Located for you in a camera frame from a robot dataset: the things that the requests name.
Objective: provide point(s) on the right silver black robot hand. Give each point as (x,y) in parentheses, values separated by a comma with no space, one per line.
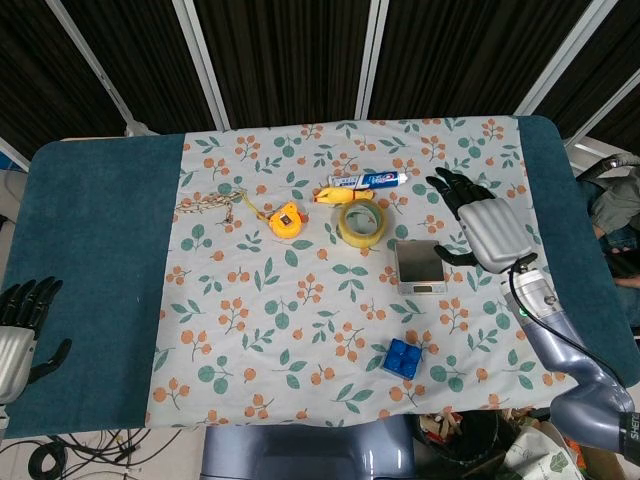
(492,227)

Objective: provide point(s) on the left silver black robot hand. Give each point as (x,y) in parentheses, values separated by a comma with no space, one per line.
(14,357)

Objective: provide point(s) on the blue building block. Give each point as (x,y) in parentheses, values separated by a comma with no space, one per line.
(402,360)

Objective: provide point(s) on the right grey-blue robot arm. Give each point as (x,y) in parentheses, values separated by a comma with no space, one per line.
(575,360)

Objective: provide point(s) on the small silver digital scale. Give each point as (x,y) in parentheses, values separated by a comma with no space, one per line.
(419,262)

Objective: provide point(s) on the seated person in grey clothes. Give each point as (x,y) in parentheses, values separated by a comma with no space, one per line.
(612,205)

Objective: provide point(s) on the white blue toothpaste tube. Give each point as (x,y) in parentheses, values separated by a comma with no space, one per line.
(375,179)

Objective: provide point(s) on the teal table cover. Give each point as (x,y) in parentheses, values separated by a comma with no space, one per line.
(100,250)

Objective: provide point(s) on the clear yellowish tape roll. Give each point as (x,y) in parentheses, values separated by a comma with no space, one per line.
(350,235)

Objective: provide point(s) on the yellow rubber chicken toy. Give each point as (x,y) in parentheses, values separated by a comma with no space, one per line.
(340,195)

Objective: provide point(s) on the orange tape measure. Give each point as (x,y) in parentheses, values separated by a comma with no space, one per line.
(286,222)

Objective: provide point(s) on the floral printed tablecloth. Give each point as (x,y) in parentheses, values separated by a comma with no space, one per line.
(300,310)

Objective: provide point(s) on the black waste bin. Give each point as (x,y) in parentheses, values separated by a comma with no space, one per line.
(475,450)

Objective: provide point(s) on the leaf print paper bag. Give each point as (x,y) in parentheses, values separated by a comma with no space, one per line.
(540,457)

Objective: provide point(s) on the black folding screen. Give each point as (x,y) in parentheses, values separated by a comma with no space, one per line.
(300,60)

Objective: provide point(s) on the grey-blue robot torso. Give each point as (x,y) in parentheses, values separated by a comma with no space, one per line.
(300,452)

